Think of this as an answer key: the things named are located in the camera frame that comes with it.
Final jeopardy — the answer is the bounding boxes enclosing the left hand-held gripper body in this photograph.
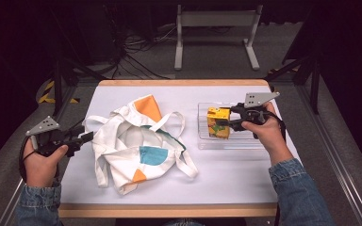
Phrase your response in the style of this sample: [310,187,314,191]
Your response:
[25,115,86,158]

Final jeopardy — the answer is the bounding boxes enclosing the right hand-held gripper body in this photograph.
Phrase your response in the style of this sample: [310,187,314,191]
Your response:
[228,91,281,132]

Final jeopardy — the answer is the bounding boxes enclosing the yellow juice carton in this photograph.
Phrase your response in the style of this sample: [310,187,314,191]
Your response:
[206,106,232,140]

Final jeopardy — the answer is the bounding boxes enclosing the clear plastic tray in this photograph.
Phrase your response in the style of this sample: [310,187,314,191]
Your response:
[197,102,267,151]

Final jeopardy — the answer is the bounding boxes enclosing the white green orange tote bag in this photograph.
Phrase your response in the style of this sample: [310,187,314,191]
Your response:
[84,93,200,196]

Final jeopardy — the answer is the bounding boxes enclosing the person's right hand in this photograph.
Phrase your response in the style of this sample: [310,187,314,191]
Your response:
[240,102,293,166]

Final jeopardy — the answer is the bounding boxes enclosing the person's left hand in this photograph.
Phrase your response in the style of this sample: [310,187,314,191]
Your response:
[23,138,69,188]

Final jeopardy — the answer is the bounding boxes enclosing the yellow black floor tape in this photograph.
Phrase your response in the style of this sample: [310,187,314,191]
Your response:
[37,80,80,105]

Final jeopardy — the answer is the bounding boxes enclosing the black tripod stand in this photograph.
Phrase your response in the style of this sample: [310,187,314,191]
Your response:
[263,43,323,115]
[45,6,108,116]

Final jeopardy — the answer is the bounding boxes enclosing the white metal stand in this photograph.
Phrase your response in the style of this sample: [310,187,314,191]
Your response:
[173,4,264,72]

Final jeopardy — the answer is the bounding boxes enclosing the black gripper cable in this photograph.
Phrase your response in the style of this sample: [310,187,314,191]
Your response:
[18,135,32,184]
[271,112,288,143]

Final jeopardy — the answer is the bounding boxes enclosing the aluminium floor rail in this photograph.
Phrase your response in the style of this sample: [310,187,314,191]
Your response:
[295,84,362,226]

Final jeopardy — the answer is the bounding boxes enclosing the black floor cables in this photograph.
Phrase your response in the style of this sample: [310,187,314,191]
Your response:
[105,18,177,80]

